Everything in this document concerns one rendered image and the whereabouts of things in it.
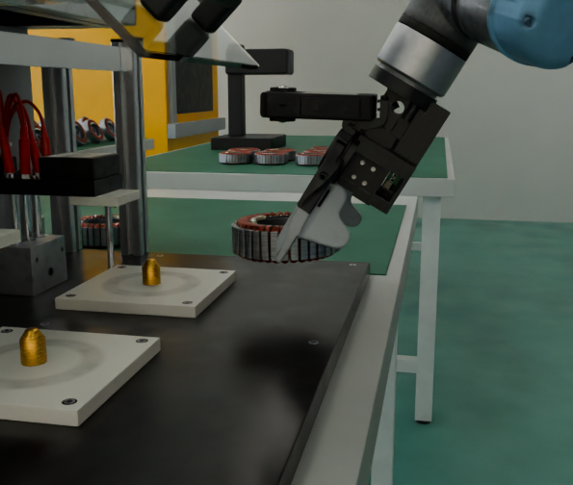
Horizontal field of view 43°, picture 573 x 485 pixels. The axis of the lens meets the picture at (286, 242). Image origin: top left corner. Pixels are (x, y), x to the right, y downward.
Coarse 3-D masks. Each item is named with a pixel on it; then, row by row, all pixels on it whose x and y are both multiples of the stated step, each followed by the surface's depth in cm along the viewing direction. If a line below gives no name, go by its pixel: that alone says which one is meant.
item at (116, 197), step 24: (48, 168) 77; (72, 168) 76; (96, 168) 76; (0, 192) 78; (24, 192) 77; (48, 192) 77; (72, 192) 76; (96, 192) 76; (120, 192) 79; (24, 216) 81
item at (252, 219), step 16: (240, 224) 74; (256, 224) 72; (272, 224) 79; (240, 240) 73; (256, 240) 71; (272, 240) 71; (304, 240) 71; (240, 256) 75; (256, 256) 72; (272, 256) 71; (288, 256) 72; (304, 256) 71; (320, 256) 72
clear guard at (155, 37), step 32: (0, 0) 59; (32, 0) 59; (64, 0) 59; (96, 0) 37; (128, 0) 41; (192, 0) 58; (128, 32) 37; (160, 32) 42; (192, 32) 49; (224, 32) 58; (224, 64) 51; (256, 64) 59
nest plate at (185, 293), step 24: (96, 288) 78; (120, 288) 78; (144, 288) 78; (168, 288) 78; (192, 288) 78; (216, 288) 78; (120, 312) 73; (144, 312) 73; (168, 312) 72; (192, 312) 72
